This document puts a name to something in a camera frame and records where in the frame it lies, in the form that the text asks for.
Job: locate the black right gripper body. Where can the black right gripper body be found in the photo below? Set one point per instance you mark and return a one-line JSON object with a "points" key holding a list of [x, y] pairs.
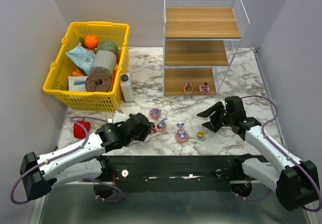
{"points": [[217, 117]]}

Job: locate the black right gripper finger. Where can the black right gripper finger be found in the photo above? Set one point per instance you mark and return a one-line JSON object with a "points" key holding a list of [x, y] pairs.
{"points": [[212, 127], [217, 107]]}

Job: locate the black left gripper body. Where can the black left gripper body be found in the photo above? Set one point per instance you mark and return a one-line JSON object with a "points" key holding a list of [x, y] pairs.
{"points": [[145, 131]]}

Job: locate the pink strawberry cake toy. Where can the pink strawberry cake toy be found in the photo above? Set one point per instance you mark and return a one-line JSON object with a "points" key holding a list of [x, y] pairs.
{"points": [[204, 88]]}

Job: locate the pink bear green flower toy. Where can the pink bear green flower toy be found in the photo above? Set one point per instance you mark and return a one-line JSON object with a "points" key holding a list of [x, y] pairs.
{"points": [[188, 88]]}

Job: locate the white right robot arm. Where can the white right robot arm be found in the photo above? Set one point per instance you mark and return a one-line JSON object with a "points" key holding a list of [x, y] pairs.
{"points": [[295, 182]]}

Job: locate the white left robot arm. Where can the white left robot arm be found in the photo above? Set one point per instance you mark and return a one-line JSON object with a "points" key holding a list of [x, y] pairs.
{"points": [[40, 174]]}

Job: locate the small yellow blue toy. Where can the small yellow blue toy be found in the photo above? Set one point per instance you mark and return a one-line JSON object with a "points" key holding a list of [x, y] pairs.
{"points": [[200, 134]]}

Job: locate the purple owl pink cup toy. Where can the purple owl pink cup toy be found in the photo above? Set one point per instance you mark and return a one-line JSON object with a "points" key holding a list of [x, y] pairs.
{"points": [[155, 113]]}

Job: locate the purple bunny cupcake toy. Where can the purple bunny cupcake toy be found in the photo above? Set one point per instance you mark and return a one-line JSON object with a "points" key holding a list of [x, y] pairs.
{"points": [[162, 125]]}

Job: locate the purple bunny pink donut toy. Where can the purple bunny pink donut toy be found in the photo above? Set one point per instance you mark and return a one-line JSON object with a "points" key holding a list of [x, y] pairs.
{"points": [[181, 135]]}

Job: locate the white bottle black cap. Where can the white bottle black cap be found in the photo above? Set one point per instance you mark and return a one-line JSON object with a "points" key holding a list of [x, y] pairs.
{"points": [[126, 87]]}

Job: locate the red bell pepper toy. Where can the red bell pepper toy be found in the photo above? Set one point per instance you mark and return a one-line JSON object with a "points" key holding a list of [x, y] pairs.
{"points": [[79, 129]]}

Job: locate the grey brown cylinder roll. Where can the grey brown cylinder roll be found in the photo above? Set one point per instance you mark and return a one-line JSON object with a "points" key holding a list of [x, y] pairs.
{"points": [[101, 72]]}

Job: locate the white box in basket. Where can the white box in basket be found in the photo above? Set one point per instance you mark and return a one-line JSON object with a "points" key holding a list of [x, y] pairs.
{"points": [[77, 84]]}

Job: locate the green round melon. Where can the green round melon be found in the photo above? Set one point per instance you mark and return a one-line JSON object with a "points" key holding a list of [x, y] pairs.
{"points": [[108, 45]]}

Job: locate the light blue snack bag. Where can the light blue snack bag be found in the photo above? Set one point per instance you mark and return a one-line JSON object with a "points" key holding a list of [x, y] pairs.
{"points": [[83, 58]]}

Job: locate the yellow plastic basket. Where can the yellow plastic basket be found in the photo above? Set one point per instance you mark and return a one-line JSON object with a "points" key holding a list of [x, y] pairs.
{"points": [[63, 67]]}

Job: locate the orange fruit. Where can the orange fruit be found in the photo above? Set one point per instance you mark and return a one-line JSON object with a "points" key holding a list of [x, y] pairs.
{"points": [[91, 41]]}

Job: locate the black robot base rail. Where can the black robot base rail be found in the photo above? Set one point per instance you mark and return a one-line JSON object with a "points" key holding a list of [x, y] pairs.
{"points": [[172, 173]]}

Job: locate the white wire wooden shelf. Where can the white wire wooden shelf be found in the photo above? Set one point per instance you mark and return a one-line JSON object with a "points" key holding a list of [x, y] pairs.
{"points": [[201, 39]]}

